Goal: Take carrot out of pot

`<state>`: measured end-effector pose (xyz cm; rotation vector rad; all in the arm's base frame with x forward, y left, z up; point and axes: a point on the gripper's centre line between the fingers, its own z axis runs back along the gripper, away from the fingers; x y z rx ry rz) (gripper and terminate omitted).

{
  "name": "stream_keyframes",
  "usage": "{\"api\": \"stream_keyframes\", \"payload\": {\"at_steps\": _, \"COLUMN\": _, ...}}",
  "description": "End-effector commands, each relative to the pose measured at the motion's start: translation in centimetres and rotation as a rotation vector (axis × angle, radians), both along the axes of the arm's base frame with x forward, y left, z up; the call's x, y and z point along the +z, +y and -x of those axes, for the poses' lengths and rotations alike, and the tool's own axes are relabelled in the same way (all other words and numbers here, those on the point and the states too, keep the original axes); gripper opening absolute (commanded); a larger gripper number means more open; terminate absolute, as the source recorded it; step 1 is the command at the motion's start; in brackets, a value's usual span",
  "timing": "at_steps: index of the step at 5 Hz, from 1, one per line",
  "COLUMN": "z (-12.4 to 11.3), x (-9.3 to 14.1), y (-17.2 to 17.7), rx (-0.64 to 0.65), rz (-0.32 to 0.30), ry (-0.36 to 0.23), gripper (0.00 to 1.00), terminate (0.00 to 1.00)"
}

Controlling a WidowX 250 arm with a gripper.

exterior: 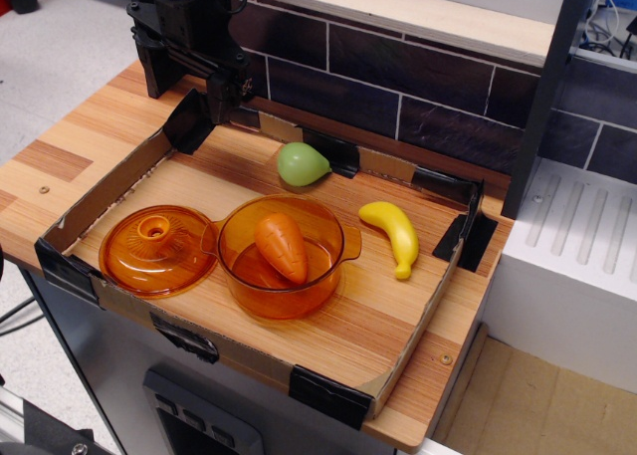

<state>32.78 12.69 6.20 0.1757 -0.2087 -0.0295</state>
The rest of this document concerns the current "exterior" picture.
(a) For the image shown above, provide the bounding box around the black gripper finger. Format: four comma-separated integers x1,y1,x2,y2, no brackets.
206,71,252,124

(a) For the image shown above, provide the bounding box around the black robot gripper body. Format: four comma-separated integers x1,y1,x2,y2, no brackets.
127,0,249,77

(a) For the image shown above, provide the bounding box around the orange toy carrot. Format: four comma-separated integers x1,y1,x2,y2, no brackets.
254,212,309,285

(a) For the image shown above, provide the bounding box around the cardboard fence with black tape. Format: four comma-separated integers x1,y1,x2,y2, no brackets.
36,96,506,428

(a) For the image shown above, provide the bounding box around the orange transparent pot lid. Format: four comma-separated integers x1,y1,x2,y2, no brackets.
99,205,217,299

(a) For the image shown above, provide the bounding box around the orange transparent plastic pot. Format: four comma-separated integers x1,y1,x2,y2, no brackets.
201,195,362,320

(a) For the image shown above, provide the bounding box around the green toy pear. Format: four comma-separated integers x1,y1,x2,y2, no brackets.
277,142,331,187

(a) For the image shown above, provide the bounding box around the light wooden shelf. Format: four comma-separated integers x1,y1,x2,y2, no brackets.
276,0,554,67

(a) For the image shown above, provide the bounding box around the yellow toy banana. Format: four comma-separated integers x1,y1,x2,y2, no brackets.
358,201,420,280

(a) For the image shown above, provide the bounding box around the grey toy oven panel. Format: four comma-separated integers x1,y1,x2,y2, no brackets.
143,370,265,455

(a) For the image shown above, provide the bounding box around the white toy sink drainboard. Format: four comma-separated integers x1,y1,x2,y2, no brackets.
483,159,636,392

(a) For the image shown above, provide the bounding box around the dark left support post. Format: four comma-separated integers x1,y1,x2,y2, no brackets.
126,0,185,99

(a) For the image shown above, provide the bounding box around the dark grey vertical post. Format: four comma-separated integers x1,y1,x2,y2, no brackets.
501,0,591,219

